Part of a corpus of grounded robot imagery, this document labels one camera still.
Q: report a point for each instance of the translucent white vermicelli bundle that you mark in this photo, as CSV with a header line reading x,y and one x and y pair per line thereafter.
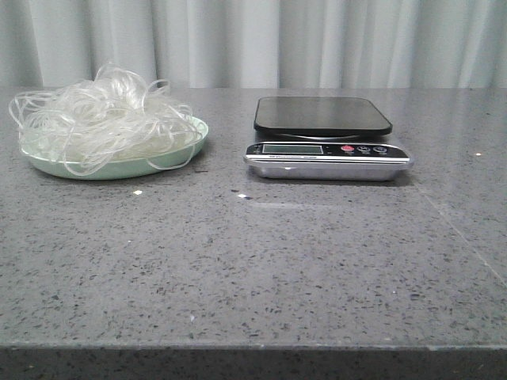
x,y
116,116

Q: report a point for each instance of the black silver kitchen scale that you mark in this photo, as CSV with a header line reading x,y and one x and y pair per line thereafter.
x,y
324,138

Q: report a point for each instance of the light green round plate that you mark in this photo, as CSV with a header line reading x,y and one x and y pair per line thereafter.
x,y
130,168

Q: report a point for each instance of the white pleated curtain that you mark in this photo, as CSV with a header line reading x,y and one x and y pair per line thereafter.
x,y
258,44

